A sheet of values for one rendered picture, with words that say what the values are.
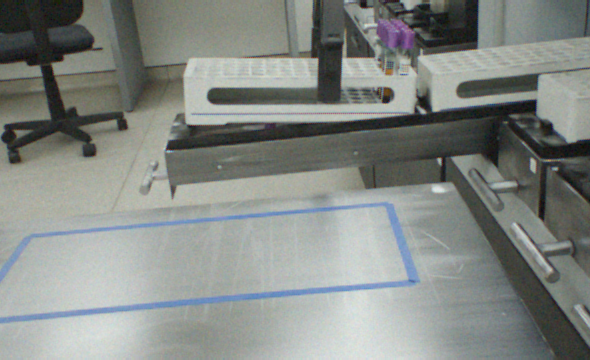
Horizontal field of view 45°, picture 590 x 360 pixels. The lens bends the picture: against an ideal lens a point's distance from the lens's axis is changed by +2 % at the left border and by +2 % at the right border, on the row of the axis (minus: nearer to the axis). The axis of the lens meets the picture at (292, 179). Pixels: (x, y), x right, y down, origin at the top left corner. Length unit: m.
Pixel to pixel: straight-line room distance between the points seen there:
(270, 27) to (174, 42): 0.61
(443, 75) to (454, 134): 0.08
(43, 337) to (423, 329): 0.27
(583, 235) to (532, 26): 0.43
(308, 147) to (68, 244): 0.35
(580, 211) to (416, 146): 0.27
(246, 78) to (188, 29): 3.63
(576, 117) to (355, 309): 0.39
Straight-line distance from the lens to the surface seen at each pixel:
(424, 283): 0.54
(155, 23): 4.52
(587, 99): 0.81
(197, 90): 0.89
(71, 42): 3.36
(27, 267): 0.65
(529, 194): 0.84
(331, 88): 0.88
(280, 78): 0.88
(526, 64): 0.94
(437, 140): 0.92
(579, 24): 1.10
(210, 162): 0.90
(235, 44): 4.51
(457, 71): 0.92
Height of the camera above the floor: 1.11
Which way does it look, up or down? 23 degrees down
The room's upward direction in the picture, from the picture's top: 6 degrees counter-clockwise
